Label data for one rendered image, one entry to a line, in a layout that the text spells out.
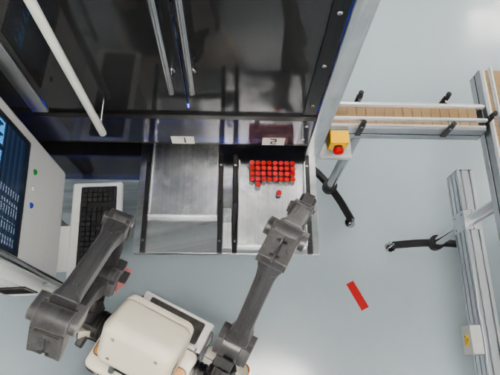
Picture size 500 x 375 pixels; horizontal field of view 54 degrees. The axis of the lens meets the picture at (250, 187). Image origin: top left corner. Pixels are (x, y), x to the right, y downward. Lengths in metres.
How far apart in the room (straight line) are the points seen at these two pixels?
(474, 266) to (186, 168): 1.34
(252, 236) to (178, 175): 0.38
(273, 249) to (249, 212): 0.73
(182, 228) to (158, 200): 0.15
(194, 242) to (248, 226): 0.21
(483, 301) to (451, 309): 0.56
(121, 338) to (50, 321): 0.25
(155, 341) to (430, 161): 2.25
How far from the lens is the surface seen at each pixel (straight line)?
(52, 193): 1.97
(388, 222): 2.92
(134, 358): 1.33
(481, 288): 2.40
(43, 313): 1.12
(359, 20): 1.30
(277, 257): 1.15
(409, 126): 2.09
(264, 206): 1.88
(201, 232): 1.86
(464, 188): 2.51
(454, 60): 3.59
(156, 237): 1.87
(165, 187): 1.93
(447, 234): 2.66
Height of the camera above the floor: 2.66
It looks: 69 degrees down
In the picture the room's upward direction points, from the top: 5 degrees clockwise
